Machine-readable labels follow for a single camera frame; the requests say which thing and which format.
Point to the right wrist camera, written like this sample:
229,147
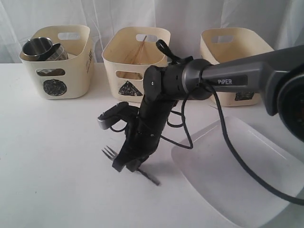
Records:
120,111

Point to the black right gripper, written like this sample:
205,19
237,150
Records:
142,140

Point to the white curtain backdrop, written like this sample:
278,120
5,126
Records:
279,22

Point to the steel fork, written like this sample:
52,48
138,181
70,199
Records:
111,154

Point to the steel bowl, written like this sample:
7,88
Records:
51,72

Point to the cream bin with square mark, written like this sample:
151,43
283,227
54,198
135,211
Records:
221,45

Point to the wooden chopstick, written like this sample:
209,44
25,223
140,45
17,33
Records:
135,59

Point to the steel mug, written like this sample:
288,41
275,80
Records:
57,53
34,48

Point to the cream bin with circle mark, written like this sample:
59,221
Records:
79,66

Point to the white square plate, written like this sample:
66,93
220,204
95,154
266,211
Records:
215,174

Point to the cream bin with triangle mark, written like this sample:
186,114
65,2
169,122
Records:
126,40

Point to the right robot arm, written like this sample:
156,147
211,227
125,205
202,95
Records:
278,76

